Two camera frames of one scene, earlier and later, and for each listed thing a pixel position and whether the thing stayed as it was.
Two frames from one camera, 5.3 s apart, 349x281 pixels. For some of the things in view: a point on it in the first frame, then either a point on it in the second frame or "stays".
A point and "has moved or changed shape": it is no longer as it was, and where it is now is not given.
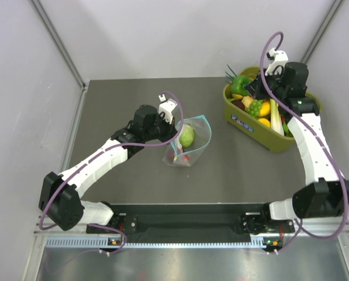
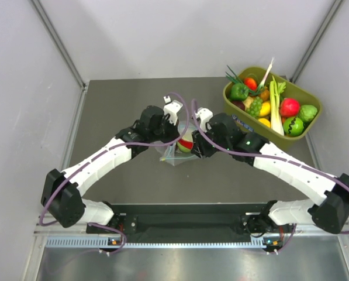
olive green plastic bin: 280,143 stays
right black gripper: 255,88 to 199,147
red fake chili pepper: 186,157 to 186,144
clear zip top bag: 195,137 stays
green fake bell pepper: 239,82 has moved or changed shape
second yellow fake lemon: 265,122 stays
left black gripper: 170,129 stays
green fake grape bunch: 254,108 stays
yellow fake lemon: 265,108 stays
